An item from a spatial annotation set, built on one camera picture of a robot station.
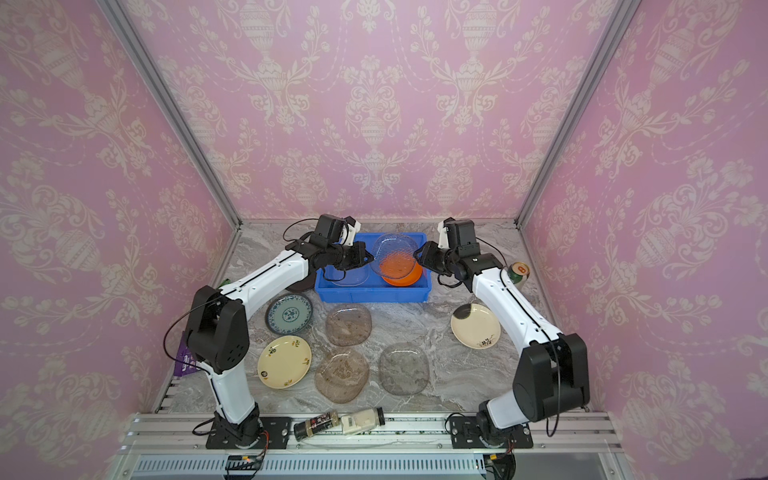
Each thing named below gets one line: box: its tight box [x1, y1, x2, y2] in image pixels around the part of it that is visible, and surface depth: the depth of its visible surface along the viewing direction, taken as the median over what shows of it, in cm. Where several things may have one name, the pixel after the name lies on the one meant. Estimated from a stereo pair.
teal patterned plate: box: [265, 293, 313, 335], surface depth 96 cm
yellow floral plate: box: [257, 335, 312, 389], surface depth 87 cm
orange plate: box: [380, 256, 423, 287], surface depth 89 cm
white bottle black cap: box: [340, 406, 386, 436], surface depth 74 cm
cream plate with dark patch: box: [450, 303, 502, 350], surface depth 93 cm
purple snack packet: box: [174, 331, 199, 377], surface depth 85 cm
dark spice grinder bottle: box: [293, 411, 339, 442], surface depth 74 cm
